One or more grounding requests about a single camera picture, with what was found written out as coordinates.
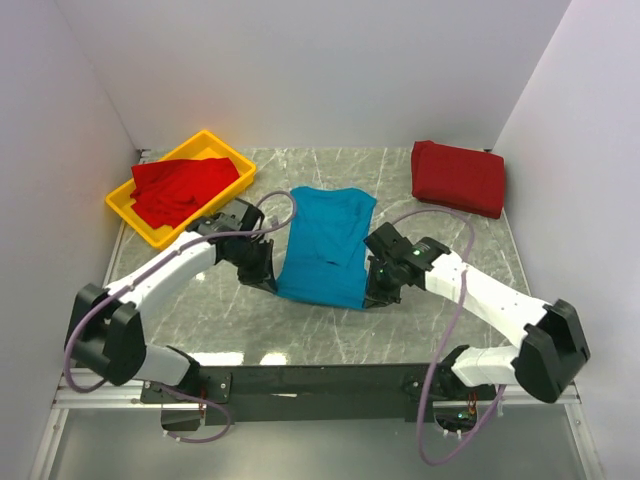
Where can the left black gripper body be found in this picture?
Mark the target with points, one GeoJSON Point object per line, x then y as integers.
{"type": "Point", "coordinates": [252, 259]}

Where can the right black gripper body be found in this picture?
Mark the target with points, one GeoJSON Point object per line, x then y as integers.
{"type": "Point", "coordinates": [382, 281]}

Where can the blue t shirt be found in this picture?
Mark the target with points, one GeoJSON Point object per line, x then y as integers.
{"type": "Point", "coordinates": [325, 257]}

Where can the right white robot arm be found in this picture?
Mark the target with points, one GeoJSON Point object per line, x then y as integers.
{"type": "Point", "coordinates": [546, 346]}

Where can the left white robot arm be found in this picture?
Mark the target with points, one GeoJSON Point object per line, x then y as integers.
{"type": "Point", "coordinates": [106, 340]}

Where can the red t shirt in tray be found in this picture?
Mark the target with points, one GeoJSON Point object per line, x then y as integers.
{"type": "Point", "coordinates": [167, 193]}

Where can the black base beam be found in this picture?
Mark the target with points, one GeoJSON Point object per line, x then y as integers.
{"type": "Point", "coordinates": [313, 392]}

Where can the yellow plastic tray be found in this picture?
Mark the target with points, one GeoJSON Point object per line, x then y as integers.
{"type": "Point", "coordinates": [202, 145]}

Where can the folded dark red shirt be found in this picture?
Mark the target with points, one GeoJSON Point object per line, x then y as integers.
{"type": "Point", "coordinates": [468, 180]}

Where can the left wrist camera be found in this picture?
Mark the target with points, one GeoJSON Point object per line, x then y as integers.
{"type": "Point", "coordinates": [237, 215]}

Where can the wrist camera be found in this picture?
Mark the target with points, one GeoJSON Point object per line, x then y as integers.
{"type": "Point", "coordinates": [388, 245]}
{"type": "Point", "coordinates": [237, 215]}

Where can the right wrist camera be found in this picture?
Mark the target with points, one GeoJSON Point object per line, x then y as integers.
{"type": "Point", "coordinates": [388, 245]}

